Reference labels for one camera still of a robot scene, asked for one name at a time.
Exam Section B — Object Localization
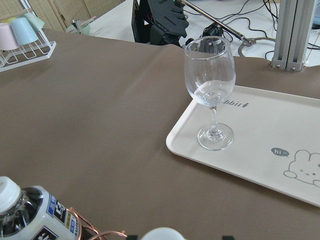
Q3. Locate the green cup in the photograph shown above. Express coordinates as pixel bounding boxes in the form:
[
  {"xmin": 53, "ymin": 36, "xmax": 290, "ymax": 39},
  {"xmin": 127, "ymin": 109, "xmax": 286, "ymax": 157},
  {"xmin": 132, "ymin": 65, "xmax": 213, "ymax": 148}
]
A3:
[{"xmin": 23, "ymin": 12, "xmax": 45, "ymax": 33}]

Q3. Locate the metal rod tool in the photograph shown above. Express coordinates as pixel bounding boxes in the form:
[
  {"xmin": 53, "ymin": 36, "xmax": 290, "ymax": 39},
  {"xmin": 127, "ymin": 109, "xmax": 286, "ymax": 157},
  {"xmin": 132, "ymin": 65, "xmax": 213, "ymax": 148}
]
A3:
[{"xmin": 181, "ymin": 0, "xmax": 253, "ymax": 46}]

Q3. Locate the black electronics box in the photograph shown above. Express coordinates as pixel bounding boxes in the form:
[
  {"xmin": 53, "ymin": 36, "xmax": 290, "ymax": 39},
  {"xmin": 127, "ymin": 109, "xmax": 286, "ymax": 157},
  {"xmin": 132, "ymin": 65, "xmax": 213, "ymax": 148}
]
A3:
[{"xmin": 131, "ymin": 0, "xmax": 189, "ymax": 47}]

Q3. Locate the pink cup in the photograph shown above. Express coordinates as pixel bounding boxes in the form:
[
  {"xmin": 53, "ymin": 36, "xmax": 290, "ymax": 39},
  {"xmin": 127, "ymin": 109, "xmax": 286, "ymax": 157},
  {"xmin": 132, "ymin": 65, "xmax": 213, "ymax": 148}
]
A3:
[{"xmin": 0, "ymin": 23, "xmax": 19, "ymax": 51}]

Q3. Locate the tea bottle white cap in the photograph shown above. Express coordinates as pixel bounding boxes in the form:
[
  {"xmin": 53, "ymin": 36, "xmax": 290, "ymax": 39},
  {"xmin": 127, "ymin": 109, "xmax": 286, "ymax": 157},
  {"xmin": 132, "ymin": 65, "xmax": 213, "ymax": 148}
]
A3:
[{"xmin": 0, "ymin": 176, "xmax": 81, "ymax": 240}]

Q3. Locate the aluminium frame post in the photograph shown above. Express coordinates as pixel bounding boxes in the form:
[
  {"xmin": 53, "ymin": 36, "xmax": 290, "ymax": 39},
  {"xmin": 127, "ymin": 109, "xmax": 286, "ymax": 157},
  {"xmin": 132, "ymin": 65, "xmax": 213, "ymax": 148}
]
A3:
[{"xmin": 271, "ymin": 0, "xmax": 317, "ymax": 72}]

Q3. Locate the metal jigger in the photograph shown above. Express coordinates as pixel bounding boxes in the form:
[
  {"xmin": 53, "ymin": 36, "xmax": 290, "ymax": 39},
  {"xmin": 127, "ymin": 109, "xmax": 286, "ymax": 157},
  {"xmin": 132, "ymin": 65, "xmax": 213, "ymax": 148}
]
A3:
[{"xmin": 71, "ymin": 18, "xmax": 83, "ymax": 35}]

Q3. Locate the copper wire bottle basket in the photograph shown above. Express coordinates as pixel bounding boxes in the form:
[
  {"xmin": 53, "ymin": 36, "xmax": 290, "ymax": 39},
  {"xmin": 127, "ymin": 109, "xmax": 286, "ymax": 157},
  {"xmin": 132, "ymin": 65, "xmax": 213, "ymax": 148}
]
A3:
[{"xmin": 66, "ymin": 206, "xmax": 129, "ymax": 240}]

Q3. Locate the clear wine glass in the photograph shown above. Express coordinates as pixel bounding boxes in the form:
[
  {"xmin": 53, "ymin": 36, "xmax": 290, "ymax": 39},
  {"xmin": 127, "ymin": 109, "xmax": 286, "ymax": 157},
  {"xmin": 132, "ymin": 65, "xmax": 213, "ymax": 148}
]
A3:
[{"xmin": 184, "ymin": 36, "xmax": 236, "ymax": 151}]

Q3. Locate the cream rabbit tray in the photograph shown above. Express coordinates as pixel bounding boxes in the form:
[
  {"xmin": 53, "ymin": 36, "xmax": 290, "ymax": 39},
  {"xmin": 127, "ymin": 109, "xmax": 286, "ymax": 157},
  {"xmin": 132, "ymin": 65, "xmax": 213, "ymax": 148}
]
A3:
[{"xmin": 166, "ymin": 86, "xmax": 320, "ymax": 206}]

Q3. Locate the white cup rack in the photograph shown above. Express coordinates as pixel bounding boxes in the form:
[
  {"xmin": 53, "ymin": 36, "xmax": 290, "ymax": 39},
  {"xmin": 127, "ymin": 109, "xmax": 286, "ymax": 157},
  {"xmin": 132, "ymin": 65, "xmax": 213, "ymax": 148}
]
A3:
[{"xmin": 0, "ymin": 4, "xmax": 57, "ymax": 72}]

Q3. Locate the blue cup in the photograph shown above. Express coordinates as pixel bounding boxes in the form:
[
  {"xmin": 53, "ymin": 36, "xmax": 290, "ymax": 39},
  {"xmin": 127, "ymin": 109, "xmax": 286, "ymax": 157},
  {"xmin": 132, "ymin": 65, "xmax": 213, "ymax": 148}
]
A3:
[{"xmin": 10, "ymin": 17, "xmax": 39, "ymax": 45}]

